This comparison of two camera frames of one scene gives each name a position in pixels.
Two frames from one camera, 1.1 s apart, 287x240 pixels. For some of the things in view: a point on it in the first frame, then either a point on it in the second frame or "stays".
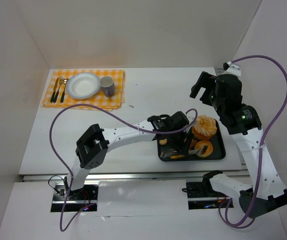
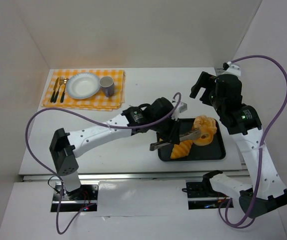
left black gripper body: (177, 141) to (172, 133)
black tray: (213, 148) stays
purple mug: (107, 85) stays
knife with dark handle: (54, 88) stays
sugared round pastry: (205, 127) stays
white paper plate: (83, 85) stays
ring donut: (200, 144) to (206, 137)
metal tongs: (200, 152) to (193, 135)
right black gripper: (203, 88) stays
